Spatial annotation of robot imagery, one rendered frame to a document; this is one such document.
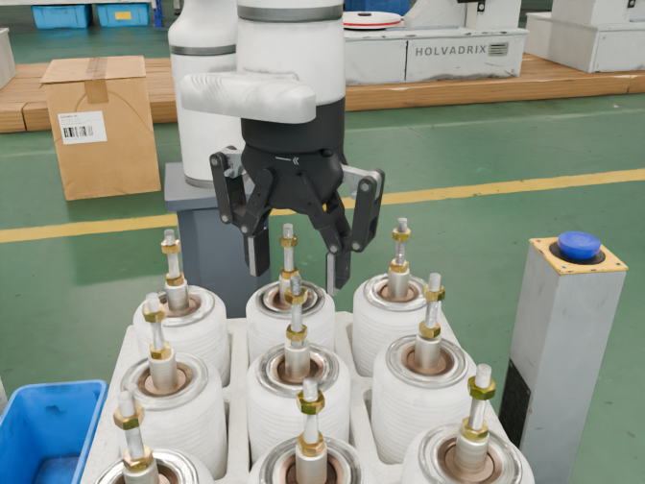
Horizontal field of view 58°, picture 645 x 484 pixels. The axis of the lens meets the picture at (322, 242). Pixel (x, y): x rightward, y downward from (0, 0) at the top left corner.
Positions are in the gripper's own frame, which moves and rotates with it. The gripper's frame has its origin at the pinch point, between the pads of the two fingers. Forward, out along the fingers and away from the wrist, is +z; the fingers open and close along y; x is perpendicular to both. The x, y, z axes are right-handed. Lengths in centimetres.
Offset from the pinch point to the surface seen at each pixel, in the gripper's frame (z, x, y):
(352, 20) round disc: 5, -191, 74
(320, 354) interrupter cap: 10.5, -2.6, -0.9
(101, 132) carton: 19, -68, 90
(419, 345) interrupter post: 8.5, -5.3, -9.5
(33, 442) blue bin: 31.4, 3.9, 35.3
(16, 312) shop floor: 36, -20, 67
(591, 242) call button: 2.9, -21.2, -21.9
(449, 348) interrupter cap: 10.6, -8.8, -11.5
